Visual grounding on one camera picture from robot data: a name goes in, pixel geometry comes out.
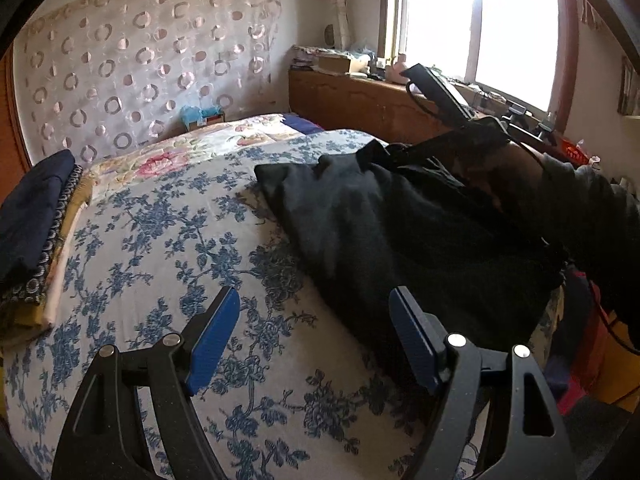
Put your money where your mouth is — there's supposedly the bright window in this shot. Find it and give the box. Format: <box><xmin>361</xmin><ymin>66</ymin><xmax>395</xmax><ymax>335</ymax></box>
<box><xmin>384</xmin><ymin>0</ymin><xmax>568</xmax><ymax>112</ymax></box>

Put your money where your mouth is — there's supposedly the blue floral bed sheet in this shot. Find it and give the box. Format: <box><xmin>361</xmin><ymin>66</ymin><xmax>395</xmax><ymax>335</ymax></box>
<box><xmin>0</xmin><ymin>129</ymin><xmax>551</xmax><ymax>480</ymax></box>

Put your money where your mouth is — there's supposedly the cardboard box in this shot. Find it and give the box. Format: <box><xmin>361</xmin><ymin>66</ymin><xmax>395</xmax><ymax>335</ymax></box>
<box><xmin>316</xmin><ymin>53</ymin><xmax>372</xmax><ymax>76</ymax></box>

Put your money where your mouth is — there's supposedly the orange red bag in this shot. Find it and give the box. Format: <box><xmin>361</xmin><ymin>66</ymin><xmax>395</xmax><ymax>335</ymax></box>
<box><xmin>554</xmin><ymin>266</ymin><xmax>640</xmax><ymax>417</ymax></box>

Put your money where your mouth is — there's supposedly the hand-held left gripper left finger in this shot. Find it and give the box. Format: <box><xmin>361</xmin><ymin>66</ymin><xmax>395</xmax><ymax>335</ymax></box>
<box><xmin>50</xmin><ymin>285</ymin><xmax>242</xmax><ymax>480</ymax></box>

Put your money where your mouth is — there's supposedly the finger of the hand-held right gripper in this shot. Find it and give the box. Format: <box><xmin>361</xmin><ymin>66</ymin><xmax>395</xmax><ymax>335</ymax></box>
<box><xmin>357</xmin><ymin>117</ymin><xmax>507</xmax><ymax>166</ymax></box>

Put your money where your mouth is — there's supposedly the navy blue blanket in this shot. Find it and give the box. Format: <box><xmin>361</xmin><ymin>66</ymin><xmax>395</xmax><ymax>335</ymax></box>
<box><xmin>281</xmin><ymin>114</ymin><xmax>327</xmax><ymax>137</ymax></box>

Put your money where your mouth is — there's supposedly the pink floral quilt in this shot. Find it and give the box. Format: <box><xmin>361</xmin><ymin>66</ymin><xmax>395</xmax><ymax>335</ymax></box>
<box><xmin>84</xmin><ymin>112</ymin><xmax>321</xmax><ymax>182</ymax></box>

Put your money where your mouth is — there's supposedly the stack of folded clothes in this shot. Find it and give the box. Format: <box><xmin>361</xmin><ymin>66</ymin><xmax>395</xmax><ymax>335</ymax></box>
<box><xmin>0</xmin><ymin>182</ymin><xmax>95</xmax><ymax>348</ymax></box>

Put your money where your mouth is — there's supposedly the wall picture frame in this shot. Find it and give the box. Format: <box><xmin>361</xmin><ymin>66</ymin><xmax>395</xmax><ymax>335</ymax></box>
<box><xmin>616</xmin><ymin>54</ymin><xmax>640</xmax><ymax>117</ymax></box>

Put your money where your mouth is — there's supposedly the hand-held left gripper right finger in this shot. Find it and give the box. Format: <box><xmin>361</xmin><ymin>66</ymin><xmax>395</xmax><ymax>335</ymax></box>
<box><xmin>388</xmin><ymin>285</ymin><xmax>574</xmax><ymax>480</ymax></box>

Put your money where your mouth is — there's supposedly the folded navy cloth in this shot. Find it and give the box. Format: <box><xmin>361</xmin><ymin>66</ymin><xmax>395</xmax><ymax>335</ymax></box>
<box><xmin>0</xmin><ymin>150</ymin><xmax>77</xmax><ymax>283</ymax></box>

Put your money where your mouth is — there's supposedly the black printed t-shirt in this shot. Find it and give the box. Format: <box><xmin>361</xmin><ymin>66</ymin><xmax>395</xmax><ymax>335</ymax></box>
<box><xmin>254</xmin><ymin>139</ymin><xmax>572</xmax><ymax>411</ymax></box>

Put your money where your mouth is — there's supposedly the wooden cabinet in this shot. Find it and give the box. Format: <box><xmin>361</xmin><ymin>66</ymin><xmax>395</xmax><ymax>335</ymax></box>
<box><xmin>288</xmin><ymin>68</ymin><xmax>453</xmax><ymax>147</ymax></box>

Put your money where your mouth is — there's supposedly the stack of papers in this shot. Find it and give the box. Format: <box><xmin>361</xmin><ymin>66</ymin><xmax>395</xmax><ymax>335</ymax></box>
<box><xmin>291</xmin><ymin>44</ymin><xmax>327</xmax><ymax>72</ymax></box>

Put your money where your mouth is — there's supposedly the folded dark patterned cloth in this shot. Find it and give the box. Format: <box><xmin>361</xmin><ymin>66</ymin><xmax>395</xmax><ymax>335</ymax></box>
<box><xmin>0</xmin><ymin>164</ymin><xmax>85</xmax><ymax>307</ymax></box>

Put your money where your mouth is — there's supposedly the person's right hand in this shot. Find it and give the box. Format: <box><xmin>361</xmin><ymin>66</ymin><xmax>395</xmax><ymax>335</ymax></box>
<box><xmin>467</xmin><ymin>136</ymin><xmax>545</xmax><ymax>207</ymax></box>

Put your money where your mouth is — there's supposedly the circle patterned curtain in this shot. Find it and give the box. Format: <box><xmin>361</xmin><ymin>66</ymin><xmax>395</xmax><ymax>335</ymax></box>
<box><xmin>12</xmin><ymin>0</ymin><xmax>293</xmax><ymax>167</ymax></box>

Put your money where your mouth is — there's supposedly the red box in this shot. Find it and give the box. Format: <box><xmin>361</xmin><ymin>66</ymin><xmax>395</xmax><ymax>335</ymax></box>
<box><xmin>556</xmin><ymin>135</ymin><xmax>593</xmax><ymax>167</ymax></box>

